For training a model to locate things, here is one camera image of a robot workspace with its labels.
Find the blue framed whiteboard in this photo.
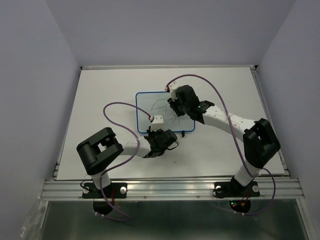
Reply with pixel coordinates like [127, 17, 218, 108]
[135, 91, 196, 133]

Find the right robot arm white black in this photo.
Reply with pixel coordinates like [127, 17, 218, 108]
[166, 83, 281, 195]

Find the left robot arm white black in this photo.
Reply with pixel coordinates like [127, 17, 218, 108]
[76, 127, 178, 197]

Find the clear plastic sheet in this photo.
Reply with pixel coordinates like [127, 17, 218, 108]
[20, 197, 48, 240]

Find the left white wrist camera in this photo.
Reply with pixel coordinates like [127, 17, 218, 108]
[149, 115, 164, 132]

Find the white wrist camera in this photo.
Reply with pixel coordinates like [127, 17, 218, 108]
[165, 81, 180, 101]
[149, 115, 164, 132]

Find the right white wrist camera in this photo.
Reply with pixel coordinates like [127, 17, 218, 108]
[165, 81, 180, 101]

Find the aluminium back rail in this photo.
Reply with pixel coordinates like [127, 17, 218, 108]
[80, 65, 258, 71]

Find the aluminium rail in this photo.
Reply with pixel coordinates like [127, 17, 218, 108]
[40, 176, 305, 202]
[80, 65, 258, 71]
[250, 65, 291, 177]

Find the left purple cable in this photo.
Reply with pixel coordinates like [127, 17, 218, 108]
[102, 101, 153, 222]

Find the purple cable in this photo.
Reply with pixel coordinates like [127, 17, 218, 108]
[102, 101, 153, 222]
[166, 74, 277, 217]

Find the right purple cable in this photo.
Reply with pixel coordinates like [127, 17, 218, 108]
[166, 74, 277, 217]

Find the aluminium right side rail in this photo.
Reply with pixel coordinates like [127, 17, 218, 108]
[250, 65, 291, 177]

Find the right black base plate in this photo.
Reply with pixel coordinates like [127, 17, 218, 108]
[211, 181, 260, 199]

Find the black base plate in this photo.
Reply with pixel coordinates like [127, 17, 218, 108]
[211, 181, 260, 199]
[80, 182, 128, 200]

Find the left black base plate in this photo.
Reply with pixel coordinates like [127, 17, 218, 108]
[80, 182, 128, 200]

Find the aluminium front rail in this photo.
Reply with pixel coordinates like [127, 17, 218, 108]
[40, 176, 305, 202]

